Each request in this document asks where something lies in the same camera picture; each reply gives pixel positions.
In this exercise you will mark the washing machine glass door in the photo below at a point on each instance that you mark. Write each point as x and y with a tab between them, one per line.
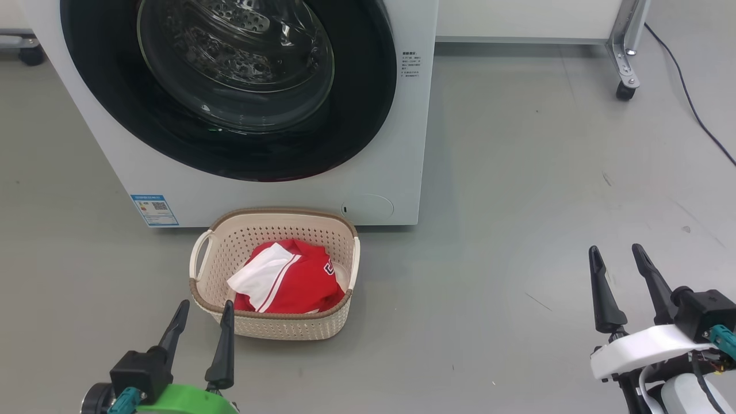
103	86

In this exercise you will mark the round white filter cover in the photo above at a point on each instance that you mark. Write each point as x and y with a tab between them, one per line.
368	207

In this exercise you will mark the white washing machine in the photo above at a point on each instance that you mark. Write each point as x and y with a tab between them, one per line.
411	144

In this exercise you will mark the red white striped jersey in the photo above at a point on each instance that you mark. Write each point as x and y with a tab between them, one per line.
299	282

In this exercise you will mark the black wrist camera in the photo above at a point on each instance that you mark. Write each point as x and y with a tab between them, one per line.
141	374
707	310

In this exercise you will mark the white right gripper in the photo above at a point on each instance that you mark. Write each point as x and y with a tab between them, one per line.
638	351

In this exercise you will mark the left wrist teal connector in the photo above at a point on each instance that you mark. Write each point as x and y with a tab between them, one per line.
123	401

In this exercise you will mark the blue energy label sticker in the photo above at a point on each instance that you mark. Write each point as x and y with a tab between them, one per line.
154	210

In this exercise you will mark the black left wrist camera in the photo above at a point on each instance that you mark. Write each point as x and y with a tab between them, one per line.
141	374

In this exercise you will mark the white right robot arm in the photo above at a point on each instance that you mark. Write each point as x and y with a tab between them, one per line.
678	397

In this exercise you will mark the cream perforated laundry basket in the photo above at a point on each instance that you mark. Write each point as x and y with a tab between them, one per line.
276	328

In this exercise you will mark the right wrist teal connector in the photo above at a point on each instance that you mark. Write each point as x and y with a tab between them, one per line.
723	340

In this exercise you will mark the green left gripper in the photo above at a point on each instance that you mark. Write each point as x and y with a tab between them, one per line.
190	401

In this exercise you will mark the wrist teal connector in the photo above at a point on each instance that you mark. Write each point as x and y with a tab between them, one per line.
123	401
723	340

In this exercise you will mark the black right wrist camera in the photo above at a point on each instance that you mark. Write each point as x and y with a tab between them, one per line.
707	310

